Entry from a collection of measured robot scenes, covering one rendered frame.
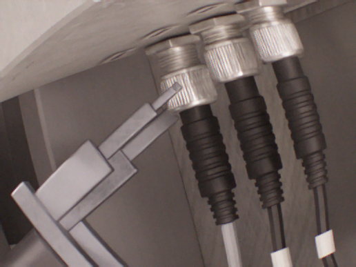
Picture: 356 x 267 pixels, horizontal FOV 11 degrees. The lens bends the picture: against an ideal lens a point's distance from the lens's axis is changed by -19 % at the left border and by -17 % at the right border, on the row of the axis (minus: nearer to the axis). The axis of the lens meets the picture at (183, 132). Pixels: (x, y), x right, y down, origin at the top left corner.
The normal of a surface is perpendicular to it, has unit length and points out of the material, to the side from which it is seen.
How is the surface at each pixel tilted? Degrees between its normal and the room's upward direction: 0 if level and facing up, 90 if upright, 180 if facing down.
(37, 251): 44
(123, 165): 50
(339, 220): 90
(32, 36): 90
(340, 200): 90
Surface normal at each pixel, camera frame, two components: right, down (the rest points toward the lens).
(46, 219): -0.12, -0.02
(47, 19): -0.88, 0.25
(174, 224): 0.40, -0.04
